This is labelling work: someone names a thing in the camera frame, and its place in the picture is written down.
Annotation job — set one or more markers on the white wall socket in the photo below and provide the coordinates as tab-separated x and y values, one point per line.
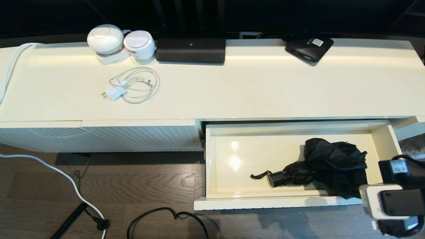
249	34

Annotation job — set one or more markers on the black set-top box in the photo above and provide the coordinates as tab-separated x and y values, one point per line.
307	48

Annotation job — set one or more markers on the black router with antennas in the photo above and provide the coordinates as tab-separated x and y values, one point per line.
191	50

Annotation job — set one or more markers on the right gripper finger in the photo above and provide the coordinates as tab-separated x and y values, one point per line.
395	229
398	167

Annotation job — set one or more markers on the cream ribbed-front drawer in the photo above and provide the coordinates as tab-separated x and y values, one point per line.
239	166

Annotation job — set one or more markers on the small white round device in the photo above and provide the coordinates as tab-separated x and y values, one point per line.
139	43

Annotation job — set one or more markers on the white charger adapter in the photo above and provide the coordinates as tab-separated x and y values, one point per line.
114	91

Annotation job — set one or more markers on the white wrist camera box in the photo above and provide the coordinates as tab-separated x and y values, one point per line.
370	200

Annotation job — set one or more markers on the white fluffy slipper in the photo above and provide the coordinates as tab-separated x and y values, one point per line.
415	146

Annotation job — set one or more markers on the large white round device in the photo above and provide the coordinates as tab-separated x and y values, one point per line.
105	39

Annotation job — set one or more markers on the black folding umbrella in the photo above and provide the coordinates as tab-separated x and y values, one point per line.
332	159

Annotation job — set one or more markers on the white slatted cabinet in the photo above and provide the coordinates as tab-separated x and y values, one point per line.
199	96

